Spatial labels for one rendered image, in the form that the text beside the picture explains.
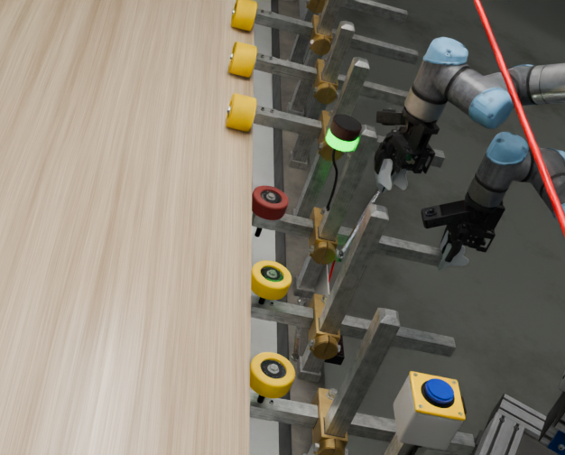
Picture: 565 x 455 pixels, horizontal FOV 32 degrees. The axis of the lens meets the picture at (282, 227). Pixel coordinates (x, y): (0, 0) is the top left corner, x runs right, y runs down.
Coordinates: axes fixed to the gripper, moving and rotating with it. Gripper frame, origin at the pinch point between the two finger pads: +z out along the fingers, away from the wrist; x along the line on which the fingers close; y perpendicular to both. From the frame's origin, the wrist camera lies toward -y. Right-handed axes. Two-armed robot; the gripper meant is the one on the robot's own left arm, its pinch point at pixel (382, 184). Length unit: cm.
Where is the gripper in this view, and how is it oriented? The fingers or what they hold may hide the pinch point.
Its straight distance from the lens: 208.5
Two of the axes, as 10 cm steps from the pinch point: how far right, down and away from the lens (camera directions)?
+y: 3.5, 6.5, -6.7
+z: -2.8, 7.6, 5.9
